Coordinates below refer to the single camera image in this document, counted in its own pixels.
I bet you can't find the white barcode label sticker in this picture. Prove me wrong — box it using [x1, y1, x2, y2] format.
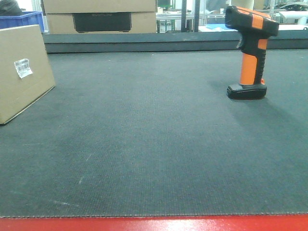
[14, 58, 33, 79]

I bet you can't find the large cardboard box black print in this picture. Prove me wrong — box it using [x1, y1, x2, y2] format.
[46, 12, 156, 34]

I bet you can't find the brown cardboard package box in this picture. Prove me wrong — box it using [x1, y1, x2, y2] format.
[0, 25, 55, 125]

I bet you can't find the dark grey table mat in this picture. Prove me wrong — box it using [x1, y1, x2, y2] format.
[0, 49, 308, 217]

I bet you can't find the blue plastic crate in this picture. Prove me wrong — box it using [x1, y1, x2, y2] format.
[0, 11, 45, 33]

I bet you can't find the red table edge strip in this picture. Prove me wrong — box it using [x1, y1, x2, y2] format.
[0, 215, 308, 231]

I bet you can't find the upper stacked cardboard box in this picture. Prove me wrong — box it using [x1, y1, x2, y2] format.
[43, 0, 156, 13]

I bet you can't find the dark grey raised table ledge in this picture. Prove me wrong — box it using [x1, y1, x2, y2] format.
[42, 30, 308, 54]

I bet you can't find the orange black barcode scanner gun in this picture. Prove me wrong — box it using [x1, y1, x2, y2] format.
[225, 5, 279, 100]

